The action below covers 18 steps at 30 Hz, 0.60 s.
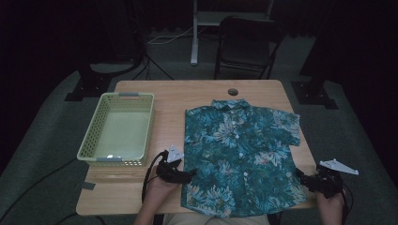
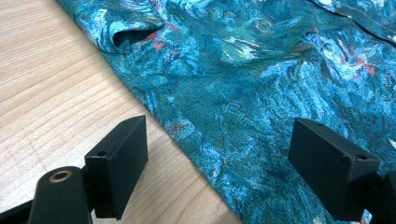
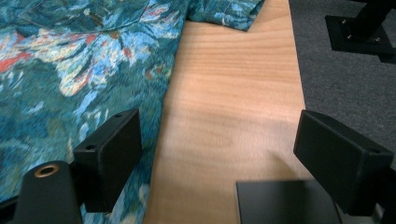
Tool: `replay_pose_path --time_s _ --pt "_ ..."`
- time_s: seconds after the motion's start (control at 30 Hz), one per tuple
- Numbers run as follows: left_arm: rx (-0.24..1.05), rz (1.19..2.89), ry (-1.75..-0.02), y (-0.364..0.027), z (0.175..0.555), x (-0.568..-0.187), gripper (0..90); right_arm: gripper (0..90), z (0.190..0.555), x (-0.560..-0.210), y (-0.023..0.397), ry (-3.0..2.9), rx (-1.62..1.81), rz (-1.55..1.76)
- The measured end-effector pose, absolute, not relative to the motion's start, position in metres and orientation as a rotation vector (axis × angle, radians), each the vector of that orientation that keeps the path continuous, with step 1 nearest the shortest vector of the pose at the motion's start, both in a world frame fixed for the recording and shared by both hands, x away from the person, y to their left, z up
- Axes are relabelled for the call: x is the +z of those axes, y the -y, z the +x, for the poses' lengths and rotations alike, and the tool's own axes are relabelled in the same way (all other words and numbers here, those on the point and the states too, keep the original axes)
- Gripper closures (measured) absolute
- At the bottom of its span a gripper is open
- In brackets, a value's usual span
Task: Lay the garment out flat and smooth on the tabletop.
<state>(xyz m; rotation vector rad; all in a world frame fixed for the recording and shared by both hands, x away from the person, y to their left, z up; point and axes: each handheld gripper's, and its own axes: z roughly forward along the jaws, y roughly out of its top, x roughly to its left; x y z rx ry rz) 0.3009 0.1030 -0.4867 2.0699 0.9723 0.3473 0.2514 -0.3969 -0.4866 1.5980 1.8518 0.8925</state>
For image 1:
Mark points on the black stand base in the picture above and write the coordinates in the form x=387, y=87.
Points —
x=313, y=95
x=94, y=82

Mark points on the person's left hand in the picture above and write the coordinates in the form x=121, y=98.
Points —
x=161, y=190

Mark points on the person's beige pants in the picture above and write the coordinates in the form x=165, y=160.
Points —
x=216, y=219

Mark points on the teal floral short-sleeve shirt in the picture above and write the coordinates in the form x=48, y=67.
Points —
x=241, y=156

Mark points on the white metal desk frame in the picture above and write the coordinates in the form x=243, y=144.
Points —
x=195, y=37

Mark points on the black tripod stand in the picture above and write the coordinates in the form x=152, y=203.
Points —
x=150, y=67

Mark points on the grey tape patch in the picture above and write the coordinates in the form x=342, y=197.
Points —
x=88, y=186

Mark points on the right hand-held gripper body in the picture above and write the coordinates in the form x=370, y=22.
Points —
x=328, y=181

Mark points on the black folding chair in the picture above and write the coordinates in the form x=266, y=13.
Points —
x=247, y=47

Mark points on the pale green perforated plastic basket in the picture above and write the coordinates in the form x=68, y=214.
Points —
x=120, y=131

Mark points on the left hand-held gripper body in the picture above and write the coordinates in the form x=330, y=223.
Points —
x=170, y=170

